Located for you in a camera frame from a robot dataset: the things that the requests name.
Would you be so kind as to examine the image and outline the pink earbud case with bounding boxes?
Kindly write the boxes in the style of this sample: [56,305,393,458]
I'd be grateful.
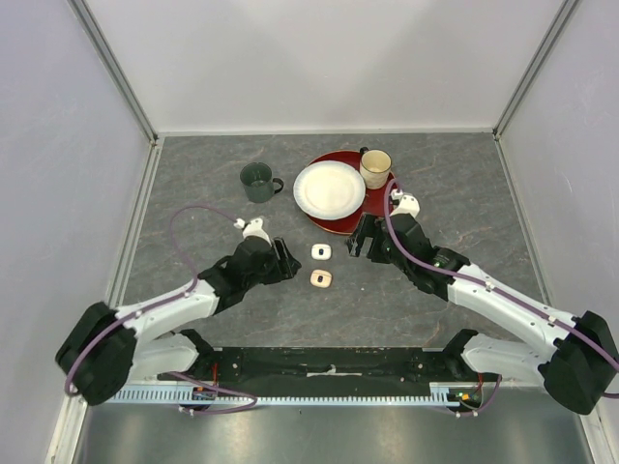
[309,270,333,289]

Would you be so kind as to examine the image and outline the white earbud case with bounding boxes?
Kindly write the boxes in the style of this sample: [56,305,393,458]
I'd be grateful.
[310,244,332,261]

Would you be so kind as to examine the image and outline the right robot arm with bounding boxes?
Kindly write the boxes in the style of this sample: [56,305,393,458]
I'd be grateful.
[346,214,618,415]

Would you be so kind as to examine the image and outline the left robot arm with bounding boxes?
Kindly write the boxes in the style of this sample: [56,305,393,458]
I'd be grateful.
[55,237,302,406]

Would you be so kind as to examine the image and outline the white plate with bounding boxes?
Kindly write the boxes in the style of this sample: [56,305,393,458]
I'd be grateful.
[293,160,366,220]

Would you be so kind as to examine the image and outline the beige cup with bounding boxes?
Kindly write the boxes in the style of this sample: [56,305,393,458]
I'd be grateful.
[359,147,393,189]

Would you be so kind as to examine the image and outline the dark green mug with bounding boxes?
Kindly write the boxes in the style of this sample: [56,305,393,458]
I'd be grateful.
[240,162,284,204]

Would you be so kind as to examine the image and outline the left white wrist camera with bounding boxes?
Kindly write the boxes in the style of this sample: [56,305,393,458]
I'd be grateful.
[233,217,271,243]

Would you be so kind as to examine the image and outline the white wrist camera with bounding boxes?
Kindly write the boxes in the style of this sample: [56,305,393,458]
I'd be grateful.
[233,217,271,243]
[390,189,421,218]

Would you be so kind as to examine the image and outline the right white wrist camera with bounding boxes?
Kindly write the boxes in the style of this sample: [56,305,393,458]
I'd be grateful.
[390,189,421,218]

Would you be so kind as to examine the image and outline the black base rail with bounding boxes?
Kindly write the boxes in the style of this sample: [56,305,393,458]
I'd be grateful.
[187,347,497,398]

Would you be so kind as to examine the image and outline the slotted cable duct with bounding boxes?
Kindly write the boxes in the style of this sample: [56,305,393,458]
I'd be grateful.
[106,383,472,407]

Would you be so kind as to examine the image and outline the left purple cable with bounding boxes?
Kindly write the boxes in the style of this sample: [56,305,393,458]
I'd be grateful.
[64,205,260,417]

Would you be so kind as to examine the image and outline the right rear aluminium post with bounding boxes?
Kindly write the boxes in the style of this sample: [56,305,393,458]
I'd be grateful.
[492,0,580,141]

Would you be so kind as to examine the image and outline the aluminium post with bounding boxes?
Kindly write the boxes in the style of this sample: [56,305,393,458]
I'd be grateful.
[68,0,159,144]
[492,0,580,141]

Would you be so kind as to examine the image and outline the left rear aluminium post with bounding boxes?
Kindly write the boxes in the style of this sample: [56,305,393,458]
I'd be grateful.
[68,0,159,144]

